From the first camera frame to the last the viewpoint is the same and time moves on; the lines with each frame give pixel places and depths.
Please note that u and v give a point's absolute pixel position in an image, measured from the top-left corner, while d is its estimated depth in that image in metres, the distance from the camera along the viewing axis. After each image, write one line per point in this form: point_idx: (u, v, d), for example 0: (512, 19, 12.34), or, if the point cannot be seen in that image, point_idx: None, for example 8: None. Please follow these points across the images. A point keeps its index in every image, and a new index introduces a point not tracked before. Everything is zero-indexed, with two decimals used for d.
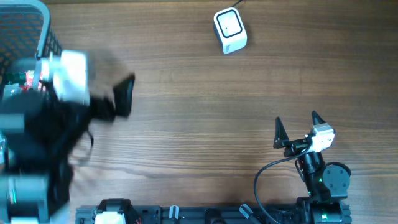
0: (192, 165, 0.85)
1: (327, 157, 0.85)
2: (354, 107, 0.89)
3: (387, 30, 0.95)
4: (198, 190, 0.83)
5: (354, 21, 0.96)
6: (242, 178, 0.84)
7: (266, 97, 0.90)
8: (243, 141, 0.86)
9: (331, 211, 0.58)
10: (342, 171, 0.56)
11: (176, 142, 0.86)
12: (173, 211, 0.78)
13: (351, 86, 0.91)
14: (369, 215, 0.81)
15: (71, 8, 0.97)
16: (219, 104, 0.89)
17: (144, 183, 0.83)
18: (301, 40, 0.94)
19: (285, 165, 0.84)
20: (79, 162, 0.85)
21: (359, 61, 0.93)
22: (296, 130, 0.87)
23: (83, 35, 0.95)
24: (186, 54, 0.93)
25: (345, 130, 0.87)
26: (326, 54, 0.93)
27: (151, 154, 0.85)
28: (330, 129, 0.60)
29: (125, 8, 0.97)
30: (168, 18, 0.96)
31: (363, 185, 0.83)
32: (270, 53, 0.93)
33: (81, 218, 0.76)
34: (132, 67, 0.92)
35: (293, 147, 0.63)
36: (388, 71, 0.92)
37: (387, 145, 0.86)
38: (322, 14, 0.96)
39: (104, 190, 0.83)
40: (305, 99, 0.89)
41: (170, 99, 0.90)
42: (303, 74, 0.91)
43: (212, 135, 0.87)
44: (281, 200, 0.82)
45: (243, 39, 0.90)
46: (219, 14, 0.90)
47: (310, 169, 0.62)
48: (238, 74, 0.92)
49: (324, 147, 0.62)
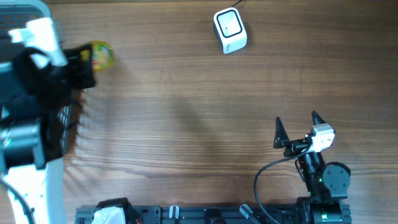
0: (192, 165, 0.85)
1: (326, 157, 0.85)
2: (355, 107, 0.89)
3: (387, 30, 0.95)
4: (198, 190, 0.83)
5: (354, 21, 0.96)
6: (242, 178, 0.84)
7: (267, 97, 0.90)
8: (243, 141, 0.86)
9: (331, 211, 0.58)
10: (342, 171, 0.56)
11: (176, 142, 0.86)
12: (173, 211, 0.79)
13: (351, 87, 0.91)
14: (369, 214, 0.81)
15: (70, 8, 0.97)
16: (219, 104, 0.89)
17: (144, 183, 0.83)
18: (301, 40, 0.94)
19: (285, 165, 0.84)
20: (82, 162, 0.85)
21: (359, 62, 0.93)
22: (296, 130, 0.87)
23: (83, 35, 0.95)
24: (186, 54, 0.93)
25: (346, 130, 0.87)
26: (326, 54, 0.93)
27: (150, 154, 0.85)
28: (330, 129, 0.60)
29: (125, 8, 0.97)
30: (168, 18, 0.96)
31: (362, 184, 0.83)
32: (270, 53, 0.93)
33: (81, 219, 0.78)
34: (132, 66, 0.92)
35: (293, 146, 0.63)
36: (388, 71, 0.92)
37: (387, 145, 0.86)
38: (322, 14, 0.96)
39: (106, 190, 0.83)
40: (305, 99, 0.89)
41: (171, 99, 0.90)
42: (303, 74, 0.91)
43: (212, 135, 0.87)
44: (281, 200, 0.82)
45: (243, 39, 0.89)
46: (220, 14, 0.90)
47: (310, 169, 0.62)
48: (238, 74, 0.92)
49: (324, 147, 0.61)
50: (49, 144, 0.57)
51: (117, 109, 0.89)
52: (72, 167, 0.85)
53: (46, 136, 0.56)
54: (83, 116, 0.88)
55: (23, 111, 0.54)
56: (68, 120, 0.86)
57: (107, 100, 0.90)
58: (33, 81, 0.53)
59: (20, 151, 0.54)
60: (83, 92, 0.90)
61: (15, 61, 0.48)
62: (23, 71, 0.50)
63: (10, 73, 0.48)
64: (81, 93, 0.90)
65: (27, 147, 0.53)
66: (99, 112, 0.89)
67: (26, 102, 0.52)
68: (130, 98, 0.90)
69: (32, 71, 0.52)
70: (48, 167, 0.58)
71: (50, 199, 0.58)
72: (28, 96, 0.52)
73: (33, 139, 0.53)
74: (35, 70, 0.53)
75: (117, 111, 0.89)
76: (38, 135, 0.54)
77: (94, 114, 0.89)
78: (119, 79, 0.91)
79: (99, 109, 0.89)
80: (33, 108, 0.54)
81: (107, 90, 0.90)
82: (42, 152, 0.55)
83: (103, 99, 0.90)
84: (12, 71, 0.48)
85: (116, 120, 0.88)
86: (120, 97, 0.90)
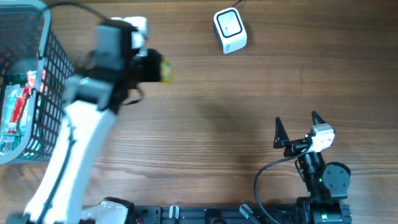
0: (192, 165, 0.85)
1: (326, 157, 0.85)
2: (355, 107, 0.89)
3: (387, 30, 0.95)
4: (198, 190, 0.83)
5: (354, 21, 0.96)
6: (242, 178, 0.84)
7: (267, 97, 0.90)
8: (243, 141, 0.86)
9: (331, 211, 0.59)
10: (342, 171, 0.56)
11: (176, 142, 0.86)
12: (173, 211, 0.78)
13: (351, 87, 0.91)
14: (369, 214, 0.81)
15: (70, 7, 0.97)
16: (219, 104, 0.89)
17: (144, 183, 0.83)
18: (301, 40, 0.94)
19: (285, 165, 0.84)
20: None
21: (359, 62, 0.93)
22: (296, 130, 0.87)
23: (83, 35, 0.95)
24: (186, 54, 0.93)
25: (346, 130, 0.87)
26: (326, 54, 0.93)
27: (150, 154, 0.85)
28: (330, 129, 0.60)
29: (125, 8, 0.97)
30: (168, 18, 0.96)
31: (362, 184, 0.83)
32: (270, 53, 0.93)
33: None
34: None
35: (293, 147, 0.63)
36: (388, 71, 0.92)
37: (387, 145, 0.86)
38: (322, 14, 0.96)
39: (106, 190, 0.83)
40: (305, 99, 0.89)
41: (171, 99, 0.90)
42: (303, 74, 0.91)
43: (212, 135, 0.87)
44: (281, 200, 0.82)
45: (243, 39, 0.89)
46: (220, 14, 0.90)
47: (310, 170, 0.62)
48: (238, 74, 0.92)
49: (324, 147, 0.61)
50: (110, 91, 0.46)
51: None
52: None
53: (115, 91, 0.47)
54: None
55: (112, 65, 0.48)
56: None
57: None
58: (129, 48, 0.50)
59: (89, 93, 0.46)
60: None
61: (124, 30, 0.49)
62: (125, 42, 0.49)
63: (116, 37, 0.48)
64: None
65: (95, 93, 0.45)
66: None
67: (114, 59, 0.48)
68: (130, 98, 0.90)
69: (130, 45, 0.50)
70: (105, 114, 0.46)
71: (92, 152, 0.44)
72: (119, 56, 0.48)
73: (103, 89, 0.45)
74: (132, 46, 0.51)
75: None
76: (109, 89, 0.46)
77: None
78: None
79: None
80: (111, 57, 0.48)
81: None
82: (98, 94, 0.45)
83: None
84: (116, 33, 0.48)
85: None
86: None
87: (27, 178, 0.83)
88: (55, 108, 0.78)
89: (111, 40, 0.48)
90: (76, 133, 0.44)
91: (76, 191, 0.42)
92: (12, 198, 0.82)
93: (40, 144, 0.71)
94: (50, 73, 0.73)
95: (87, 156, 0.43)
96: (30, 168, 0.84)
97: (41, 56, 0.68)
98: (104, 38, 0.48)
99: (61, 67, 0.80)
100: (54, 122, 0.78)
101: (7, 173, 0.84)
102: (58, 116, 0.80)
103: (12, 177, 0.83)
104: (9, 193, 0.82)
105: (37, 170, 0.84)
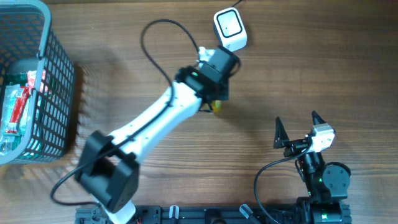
0: (192, 165, 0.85)
1: (326, 157, 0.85)
2: (355, 107, 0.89)
3: (387, 30, 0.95)
4: (198, 190, 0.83)
5: (354, 20, 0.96)
6: (242, 178, 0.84)
7: (266, 97, 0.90)
8: (244, 141, 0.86)
9: (331, 211, 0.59)
10: (342, 171, 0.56)
11: (176, 142, 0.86)
12: (173, 211, 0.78)
13: (351, 86, 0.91)
14: (369, 214, 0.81)
15: (70, 7, 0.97)
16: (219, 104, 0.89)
17: (145, 183, 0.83)
18: (301, 40, 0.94)
19: (285, 165, 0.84)
20: None
21: (359, 62, 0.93)
22: (296, 130, 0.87)
23: (83, 35, 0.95)
24: (186, 54, 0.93)
25: (346, 130, 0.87)
26: (326, 54, 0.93)
27: (151, 154, 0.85)
28: (330, 129, 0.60)
29: (125, 8, 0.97)
30: (168, 18, 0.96)
31: (362, 184, 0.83)
32: (270, 53, 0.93)
33: (81, 219, 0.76)
34: (132, 66, 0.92)
35: (293, 146, 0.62)
36: (388, 71, 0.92)
37: (387, 145, 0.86)
38: (322, 14, 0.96)
39: None
40: (305, 99, 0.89)
41: None
42: (303, 74, 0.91)
43: (212, 135, 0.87)
44: (281, 200, 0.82)
45: (243, 39, 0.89)
46: (220, 14, 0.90)
47: (310, 169, 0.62)
48: (238, 74, 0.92)
49: (324, 147, 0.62)
50: (204, 93, 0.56)
51: (117, 109, 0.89)
52: (71, 167, 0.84)
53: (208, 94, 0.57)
54: (83, 116, 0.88)
55: (212, 78, 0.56)
56: (68, 120, 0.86)
57: (107, 100, 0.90)
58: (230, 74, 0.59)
59: (192, 85, 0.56)
60: (83, 92, 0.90)
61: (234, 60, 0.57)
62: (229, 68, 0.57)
63: (227, 61, 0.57)
64: (81, 94, 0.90)
65: (193, 88, 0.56)
66: (100, 112, 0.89)
67: (215, 74, 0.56)
68: (130, 98, 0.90)
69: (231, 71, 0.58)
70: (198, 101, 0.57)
71: (173, 121, 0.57)
72: (220, 74, 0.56)
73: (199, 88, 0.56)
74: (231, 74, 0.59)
75: (117, 111, 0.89)
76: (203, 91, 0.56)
77: (94, 114, 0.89)
78: (119, 79, 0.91)
79: (99, 109, 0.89)
80: (214, 71, 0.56)
81: (107, 90, 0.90)
82: (195, 90, 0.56)
83: (103, 99, 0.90)
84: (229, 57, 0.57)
85: (116, 120, 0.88)
86: (120, 97, 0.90)
87: (27, 178, 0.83)
88: (55, 108, 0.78)
89: (219, 60, 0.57)
90: (174, 102, 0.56)
91: (153, 140, 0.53)
92: (12, 198, 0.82)
93: (40, 144, 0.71)
94: (50, 73, 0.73)
95: (171, 122, 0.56)
96: (30, 168, 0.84)
97: (41, 56, 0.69)
98: (216, 56, 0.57)
99: (61, 67, 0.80)
100: (54, 122, 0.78)
101: (7, 173, 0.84)
102: (58, 116, 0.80)
103: (12, 177, 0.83)
104: (9, 193, 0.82)
105: (37, 170, 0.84)
